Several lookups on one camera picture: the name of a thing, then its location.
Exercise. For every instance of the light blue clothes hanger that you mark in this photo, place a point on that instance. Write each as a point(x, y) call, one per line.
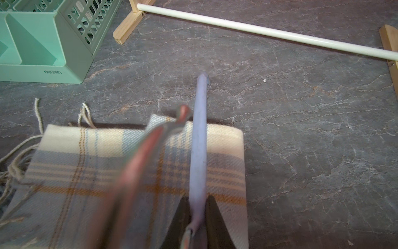
point(111, 219)

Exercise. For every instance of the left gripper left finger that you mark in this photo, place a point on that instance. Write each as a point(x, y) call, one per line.
point(178, 225)

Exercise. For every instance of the wooden clothes rack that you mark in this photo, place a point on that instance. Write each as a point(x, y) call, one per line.
point(388, 34)

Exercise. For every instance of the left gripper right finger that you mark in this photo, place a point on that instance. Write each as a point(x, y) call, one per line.
point(218, 236)

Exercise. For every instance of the plaid beige blue scarf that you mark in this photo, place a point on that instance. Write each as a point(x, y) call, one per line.
point(74, 167)

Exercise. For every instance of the green plastic file organizer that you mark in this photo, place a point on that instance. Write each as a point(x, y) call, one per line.
point(52, 41)

